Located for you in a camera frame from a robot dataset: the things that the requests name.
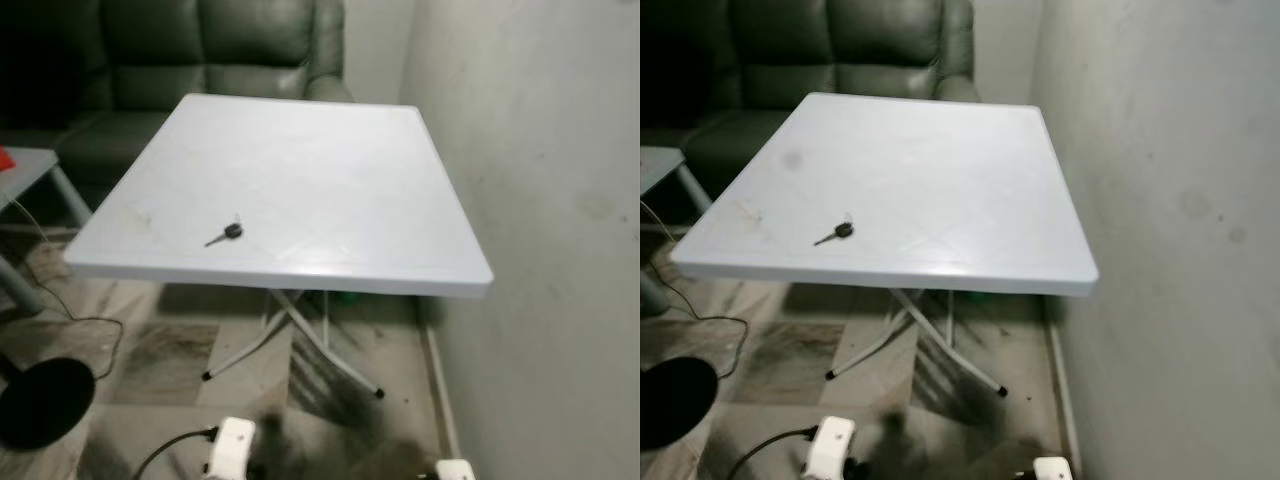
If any round black base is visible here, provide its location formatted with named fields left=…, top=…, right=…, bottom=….
left=640, top=356, right=720, bottom=452
left=0, top=352, right=97, bottom=452

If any black-headed key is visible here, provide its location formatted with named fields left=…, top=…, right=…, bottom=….
left=813, top=213, right=855, bottom=247
left=204, top=214, right=244, bottom=248

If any dark green leather sofa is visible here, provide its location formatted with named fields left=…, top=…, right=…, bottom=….
left=0, top=0, right=354, bottom=213
left=640, top=0, right=982, bottom=201

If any white folding plastic table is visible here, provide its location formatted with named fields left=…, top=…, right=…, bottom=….
left=669, top=92, right=1100, bottom=397
left=62, top=93, right=495, bottom=399

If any thin black floor cable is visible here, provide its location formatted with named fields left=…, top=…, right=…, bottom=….
left=10, top=198, right=125, bottom=381
left=640, top=200, right=750, bottom=381

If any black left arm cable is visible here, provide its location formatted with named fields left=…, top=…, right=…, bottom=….
left=132, top=428, right=219, bottom=480
left=726, top=427, right=818, bottom=480

